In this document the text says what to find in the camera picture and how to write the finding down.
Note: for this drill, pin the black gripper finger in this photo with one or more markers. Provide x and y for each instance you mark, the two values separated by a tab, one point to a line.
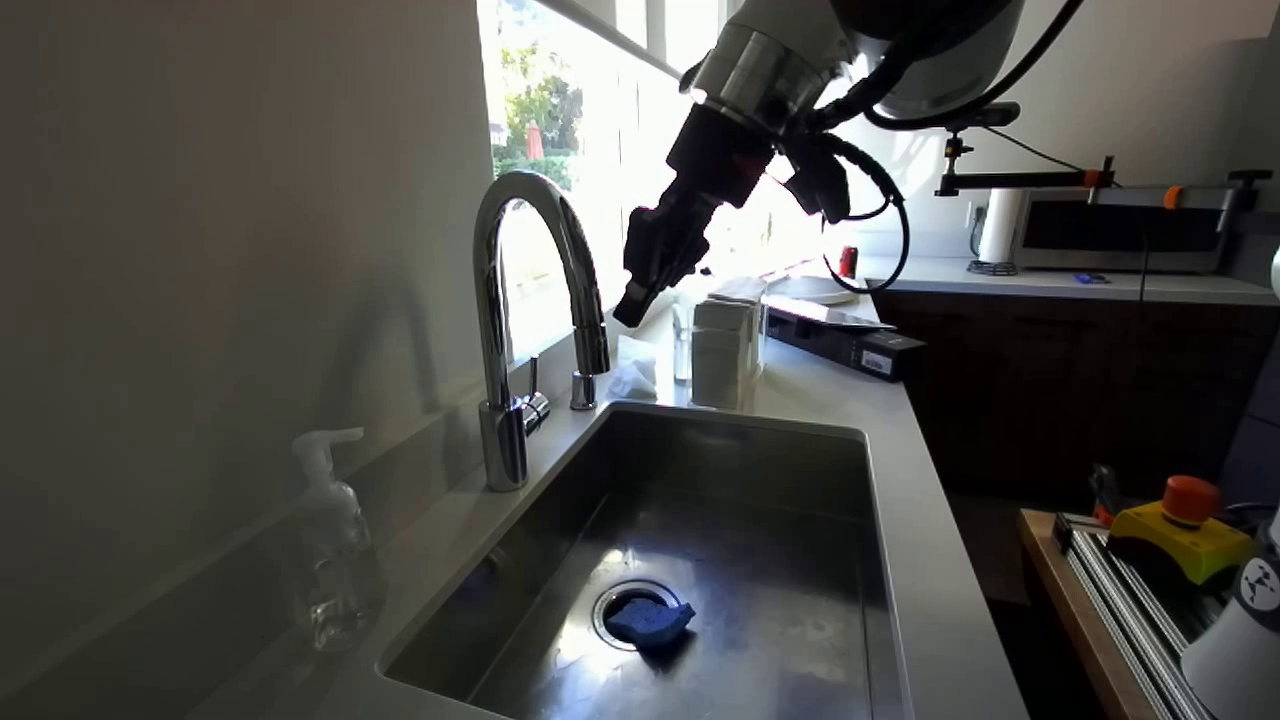
680	245
636	273

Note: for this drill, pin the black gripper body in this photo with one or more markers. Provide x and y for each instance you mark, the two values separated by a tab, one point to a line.
721	153

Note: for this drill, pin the chrome gooseneck faucet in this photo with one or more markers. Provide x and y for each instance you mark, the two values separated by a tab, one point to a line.
499	322

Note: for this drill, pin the small chrome sink cap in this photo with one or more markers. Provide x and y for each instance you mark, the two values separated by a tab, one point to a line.
581	390

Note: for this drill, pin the stainless steel sink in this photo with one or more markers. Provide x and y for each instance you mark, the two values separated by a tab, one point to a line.
745	534

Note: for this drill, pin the white cylindrical container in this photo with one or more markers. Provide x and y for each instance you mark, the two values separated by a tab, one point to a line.
726	348

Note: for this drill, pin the flat black box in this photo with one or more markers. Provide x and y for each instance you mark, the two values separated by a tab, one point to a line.
855	345

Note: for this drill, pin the white paper towel roll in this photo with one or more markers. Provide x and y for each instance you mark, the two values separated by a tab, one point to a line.
1001	224

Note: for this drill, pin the silver toaster oven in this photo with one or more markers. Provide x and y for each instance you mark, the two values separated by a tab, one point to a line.
1121	236

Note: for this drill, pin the clear soap dispenser bottle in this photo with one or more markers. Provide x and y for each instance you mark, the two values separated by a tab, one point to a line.
331	546

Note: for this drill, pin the dark wooden cabinet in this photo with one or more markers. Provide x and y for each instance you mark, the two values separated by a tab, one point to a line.
1083	403

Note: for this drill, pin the wooden robot mounting table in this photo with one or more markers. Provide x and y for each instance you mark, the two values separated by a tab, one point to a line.
1083	612

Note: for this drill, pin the yellow emergency stop button box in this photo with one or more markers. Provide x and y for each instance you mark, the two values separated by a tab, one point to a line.
1183	534

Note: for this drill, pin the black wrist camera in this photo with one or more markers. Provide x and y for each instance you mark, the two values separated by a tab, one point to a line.
821	172

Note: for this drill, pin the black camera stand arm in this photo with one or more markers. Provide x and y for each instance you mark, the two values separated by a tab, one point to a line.
1013	179

